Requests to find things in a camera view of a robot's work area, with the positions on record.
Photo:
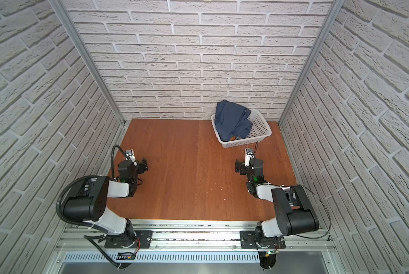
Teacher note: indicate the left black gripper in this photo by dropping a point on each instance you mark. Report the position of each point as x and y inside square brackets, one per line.
[141, 166]

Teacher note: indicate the dark blue denim trousers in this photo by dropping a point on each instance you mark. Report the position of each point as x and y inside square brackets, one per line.
[231, 120]

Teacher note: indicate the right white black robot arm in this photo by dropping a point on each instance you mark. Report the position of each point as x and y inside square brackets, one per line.
[294, 213]

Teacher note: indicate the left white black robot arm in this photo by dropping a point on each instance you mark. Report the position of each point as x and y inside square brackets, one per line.
[84, 203]

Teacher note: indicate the white plastic laundry basket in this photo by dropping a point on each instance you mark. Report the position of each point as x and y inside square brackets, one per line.
[259, 131]

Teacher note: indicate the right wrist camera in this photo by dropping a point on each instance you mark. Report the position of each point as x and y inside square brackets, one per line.
[249, 154]

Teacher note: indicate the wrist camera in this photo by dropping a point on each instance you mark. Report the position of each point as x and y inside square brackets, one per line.
[129, 155]
[249, 154]

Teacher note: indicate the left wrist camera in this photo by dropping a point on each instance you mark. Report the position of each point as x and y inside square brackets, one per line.
[129, 155]

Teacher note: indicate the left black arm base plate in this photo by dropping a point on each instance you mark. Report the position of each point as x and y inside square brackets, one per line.
[125, 241]

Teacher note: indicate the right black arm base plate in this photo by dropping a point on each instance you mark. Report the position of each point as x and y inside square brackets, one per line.
[253, 240]

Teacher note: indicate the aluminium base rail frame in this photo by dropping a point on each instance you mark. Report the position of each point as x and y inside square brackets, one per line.
[191, 241]

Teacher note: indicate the left aluminium corner post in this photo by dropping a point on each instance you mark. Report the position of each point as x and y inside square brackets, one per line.
[79, 44]

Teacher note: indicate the aluminium corner post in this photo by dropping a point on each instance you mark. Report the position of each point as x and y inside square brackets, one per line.
[79, 44]
[316, 48]

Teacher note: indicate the right aluminium corner post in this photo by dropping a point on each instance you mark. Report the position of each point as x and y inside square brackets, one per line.
[316, 48]

